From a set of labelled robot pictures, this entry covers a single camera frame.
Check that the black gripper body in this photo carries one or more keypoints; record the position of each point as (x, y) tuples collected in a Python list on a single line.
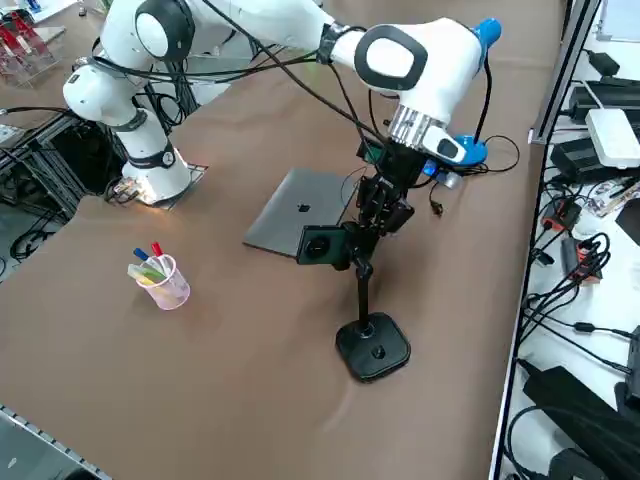
[(395, 162)]

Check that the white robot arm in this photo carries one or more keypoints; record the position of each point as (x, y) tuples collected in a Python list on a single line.
[(150, 125)]

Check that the silver closed laptop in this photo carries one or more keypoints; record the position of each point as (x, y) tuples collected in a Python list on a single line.
[(295, 205)]

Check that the blue desk lamp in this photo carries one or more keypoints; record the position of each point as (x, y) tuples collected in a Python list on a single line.
[(475, 150)]

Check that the red capped marker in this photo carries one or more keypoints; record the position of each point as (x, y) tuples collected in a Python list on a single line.
[(157, 249)]

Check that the white power adapter box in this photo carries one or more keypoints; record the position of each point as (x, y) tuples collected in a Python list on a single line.
[(615, 137)]

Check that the clear pink plastic cup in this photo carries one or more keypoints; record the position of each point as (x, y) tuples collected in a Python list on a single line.
[(170, 295)]

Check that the yellow pen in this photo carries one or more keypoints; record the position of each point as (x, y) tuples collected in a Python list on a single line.
[(150, 276)]

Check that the blue capped marker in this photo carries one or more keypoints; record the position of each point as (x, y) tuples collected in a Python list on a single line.
[(141, 254)]

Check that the clear acrylic rack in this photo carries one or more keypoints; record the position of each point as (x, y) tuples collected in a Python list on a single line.
[(25, 50)]

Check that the aluminium table edge rail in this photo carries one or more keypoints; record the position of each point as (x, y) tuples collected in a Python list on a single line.
[(537, 200)]

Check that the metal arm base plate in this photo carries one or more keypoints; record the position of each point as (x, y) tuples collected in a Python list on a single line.
[(195, 175)]

